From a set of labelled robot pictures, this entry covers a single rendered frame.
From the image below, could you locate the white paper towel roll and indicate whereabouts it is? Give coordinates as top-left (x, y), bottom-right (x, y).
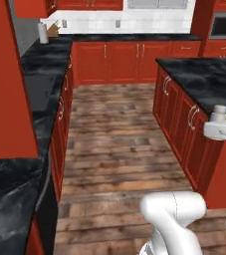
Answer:
top-left (37, 22), bottom-right (50, 45)

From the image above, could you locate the red wall cabinet run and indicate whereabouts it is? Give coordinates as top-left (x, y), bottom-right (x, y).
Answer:
top-left (14, 0), bottom-right (124, 20)

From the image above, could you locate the grey window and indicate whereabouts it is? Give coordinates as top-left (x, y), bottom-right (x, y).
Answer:
top-left (126, 0), bottom-right (189, 10)

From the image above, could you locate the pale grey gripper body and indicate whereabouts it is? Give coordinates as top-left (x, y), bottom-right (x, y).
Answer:
top-left (202, 118), bottom-right (226, 142)

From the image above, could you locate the silver island door handle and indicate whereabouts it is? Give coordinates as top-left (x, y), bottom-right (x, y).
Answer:
top-left (186, 104), bottom-right (195, 129)
top-left (161, 75), bottom-right (168, 96)
top-left (165, 76), bottom-right (172, 98)
top-left (190, 107), bottom-right (201, 131)

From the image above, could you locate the red base cabinet row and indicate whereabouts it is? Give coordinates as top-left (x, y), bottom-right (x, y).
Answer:
top-left (49, 53), bottom-right (76, 202)

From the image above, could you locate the wooden knife block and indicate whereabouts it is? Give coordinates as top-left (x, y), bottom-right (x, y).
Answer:
top-left (47, 20), bottom-right (61, 39)

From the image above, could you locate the grey built-in microwave oven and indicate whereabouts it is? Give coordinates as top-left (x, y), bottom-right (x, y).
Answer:
top-left (209, 12), bottom-right (226, 40)

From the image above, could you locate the red island cabinet door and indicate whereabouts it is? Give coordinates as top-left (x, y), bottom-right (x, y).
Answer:
top-left (152, 66), bottom-right (168, 130)
top-left (182, 105), bottom-right (210, 194)
top-left (161, 74), bottom-right (184, 149)
top-left (172, 91), bottom-right (197, 171)

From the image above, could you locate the red island cabinet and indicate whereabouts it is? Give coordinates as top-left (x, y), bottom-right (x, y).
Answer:
top-left (151, 64), bottom-right (226, 210)

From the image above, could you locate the red tall cabinet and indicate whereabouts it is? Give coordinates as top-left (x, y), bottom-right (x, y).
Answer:
top-left (189, 0), bottom-right (226, 60)

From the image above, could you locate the red base cabinet run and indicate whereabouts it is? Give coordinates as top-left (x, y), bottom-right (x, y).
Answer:
top-left (71, 40), bottom-right (202, 85)

